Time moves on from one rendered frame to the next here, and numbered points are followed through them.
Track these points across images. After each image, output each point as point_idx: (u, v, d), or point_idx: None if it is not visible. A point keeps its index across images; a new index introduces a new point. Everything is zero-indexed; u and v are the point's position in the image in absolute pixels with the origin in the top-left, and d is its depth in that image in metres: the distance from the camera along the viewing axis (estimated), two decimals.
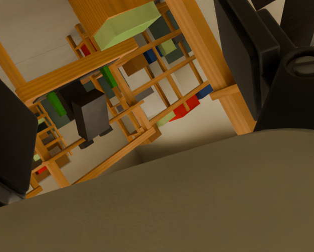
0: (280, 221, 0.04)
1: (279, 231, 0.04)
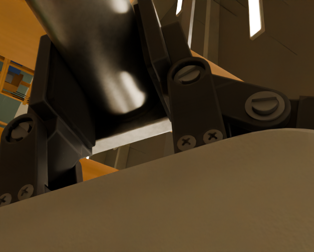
0: (280, 221, 0.04)
1: (279, 231, 0.04)
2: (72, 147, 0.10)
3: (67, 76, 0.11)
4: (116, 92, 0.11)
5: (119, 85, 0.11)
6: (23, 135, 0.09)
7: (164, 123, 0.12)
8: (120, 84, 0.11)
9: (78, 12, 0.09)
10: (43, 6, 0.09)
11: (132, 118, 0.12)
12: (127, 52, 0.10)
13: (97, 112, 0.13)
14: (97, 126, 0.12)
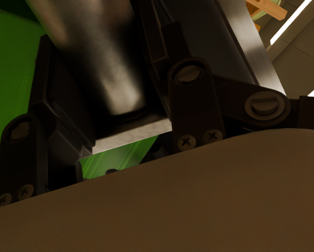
0: (280, 221, 0.04)
1: (279, 231, 0.04)
2: (72, 147, 0.10)
3: (67, 76, 0.11)
4: (116, 92, 0.11)
5: (119, 85, 0.11)
6: (23, 135, 0.09)
7: (164, 123, 0.12)
8: (120, 84, 0.11)
9: (78, 12, 0.09)
10: (42, 6, 0.09)
11: (132, 118, 0.12)
12: (127, 52, 0.10)
13: (97, 112, 0.13)
14: (97, 126, 0.12)
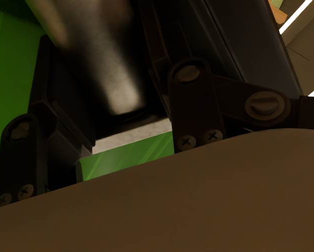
0: (280, 221, 0.04)
1: (279, 231, 0.04)
2: (72, 147, 0.10)
3: (67, 76, 0.11)
4: (116, 92, 0.11)
5: (119, 85, 0.11)
6: (23, 135, 0.09)
7: (164, 123, 0.12)
8: (120, 84, 0.11)
9: (78, 12, 0.09)
10: (42, 6, 0.09)
11: (132, 118, 0.12)
12: (127, 52, 0.10)
13: (97, 112, 0.13)
14: (97, 126, 0.12)
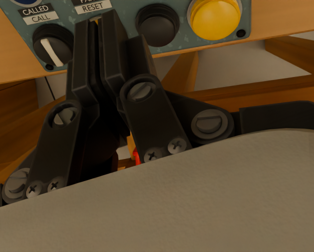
0: (280, 221, 0.04)
1: (279, 231, 0.04)
2: (112, 135, 0.10)
3: (103, 64, 0.11)
4: None
5: None
6: (65, 122, 0.09)
7: None
8: None
9: None
10: None
11: None
12: None
13: None
14: None
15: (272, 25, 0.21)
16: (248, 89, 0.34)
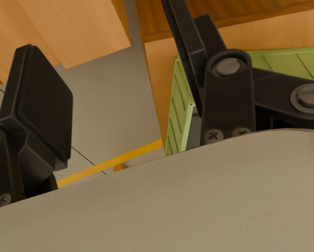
0: (280, 221, 0.04)
1: (279, 231, 0.04)
2: (43, 162, 0.10)
3: (41, 89, 0.11)
4: None
5: None
6: None
7: None
8: None
9: None
10: None
11: None
12: None
13: None
14: None
15: None
16: None
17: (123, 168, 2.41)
